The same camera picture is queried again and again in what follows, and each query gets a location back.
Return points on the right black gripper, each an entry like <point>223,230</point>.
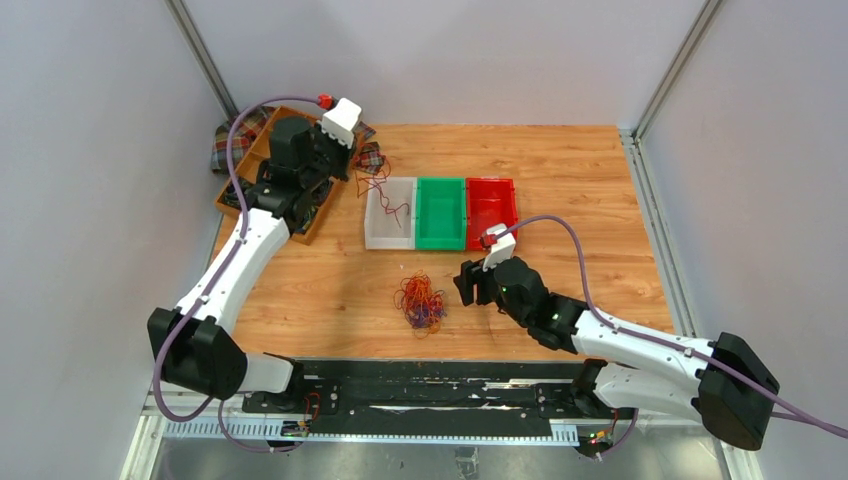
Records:
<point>471,274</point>

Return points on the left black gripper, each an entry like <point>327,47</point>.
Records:
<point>321,137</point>

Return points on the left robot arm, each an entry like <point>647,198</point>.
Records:
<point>192,342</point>

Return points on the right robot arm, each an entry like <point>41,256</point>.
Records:
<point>721,383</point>

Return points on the plaid cloth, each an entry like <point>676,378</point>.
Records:
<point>371,160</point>

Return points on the red plastic bin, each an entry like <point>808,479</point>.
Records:
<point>489,202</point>

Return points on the white plastic bin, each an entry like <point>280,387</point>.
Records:
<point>390,215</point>

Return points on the green plastic bin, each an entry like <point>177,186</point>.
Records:
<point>440,214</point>

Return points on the orange wooden compartment tray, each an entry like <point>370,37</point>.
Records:
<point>247,171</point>

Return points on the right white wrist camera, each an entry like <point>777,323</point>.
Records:
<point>500,245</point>

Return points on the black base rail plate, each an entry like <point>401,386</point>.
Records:
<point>422,401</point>

